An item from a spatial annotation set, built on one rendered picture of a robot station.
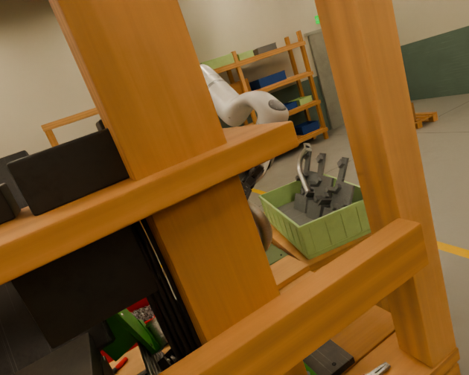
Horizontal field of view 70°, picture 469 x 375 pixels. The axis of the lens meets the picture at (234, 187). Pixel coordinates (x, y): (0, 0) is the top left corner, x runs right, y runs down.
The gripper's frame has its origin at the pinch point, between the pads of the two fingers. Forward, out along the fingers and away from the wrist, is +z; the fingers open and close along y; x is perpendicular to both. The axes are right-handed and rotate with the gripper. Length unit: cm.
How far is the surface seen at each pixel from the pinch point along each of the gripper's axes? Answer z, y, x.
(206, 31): -584, -227, -135
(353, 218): -70, -29, 62
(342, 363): 8, -16, 47
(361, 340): -1, -15, 53
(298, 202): -99, -62, 50
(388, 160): -5.3, 25.1, 16.2
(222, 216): 19.5, 12.2, -4.1
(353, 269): 14.0, 14.8, 19.2
